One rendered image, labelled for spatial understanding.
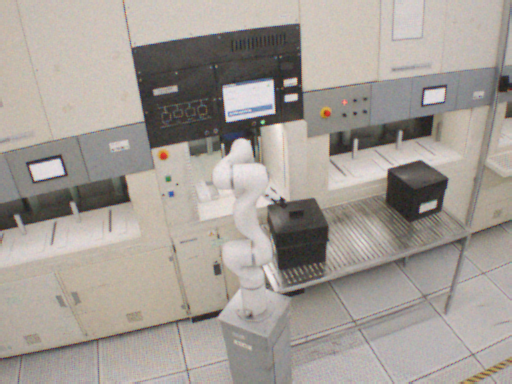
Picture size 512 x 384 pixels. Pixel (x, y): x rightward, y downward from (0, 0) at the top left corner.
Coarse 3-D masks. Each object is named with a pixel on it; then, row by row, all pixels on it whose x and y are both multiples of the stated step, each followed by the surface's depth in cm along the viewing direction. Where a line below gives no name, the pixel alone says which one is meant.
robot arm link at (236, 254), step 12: (240, 240) 188; (228, 252) 184; (240, 252) 184; (228, 264) 186; (240, 264) 185; (252, 264) 186; (240, 276) 189; (252, 276) 191; (264, 276) 196; (252, 288) 193
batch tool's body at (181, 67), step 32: (224, 32) 207; (256, 32) 210; (288, 32) 215; (160, 64) 204; (192, 64) 209; (224, 64) 213; (256, 64) 218; (288, 64) 224; (160, 96) 212; (192, 128) 226; (224, 128) 231; (256, 128) 294; (288, 128) 237; (160, 160) 230; (192, 160) 326; (256, 160) 318; (288, 160) 248; (160, 192) 240; (192, 192) 245; (288, 192) 261; (192, 224) 256; (224, 224) 263; (192, 256) 269; (192, 288) 282; (224, 288) 290
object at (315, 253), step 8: (272, 240) 239; (288, 248) 224; (296, 248) 225; (304, 248) 226; (312, 248) 227; (320, 248) 228; (280, 256) 226; (288, 256) 227; (296, 256) 228; (304, 256) 229; (312, 256) 230; (320, 256) 231; (280, 264) 229; (288, 264) 230; (296, 264) 231; (304, 264) 232
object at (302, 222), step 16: (272, 208) 237; (288, 208) 236; (304, 208) 235; (320, 208) 234; (272, 224) 226; (288, 224) 224; (304, 224) 223; (320, 224) 222; (288, 240) 220; (304, 240) 222; (320, 240) 224
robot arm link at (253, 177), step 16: (240, 176) 164; (256, 176) 164; (256, 192) 167; (240, 208) 172; (256, 208) 176; (240, 224) 176; (256, 224) 179; (256, 240) 179; (256, 256) 183; (272, 256) 186
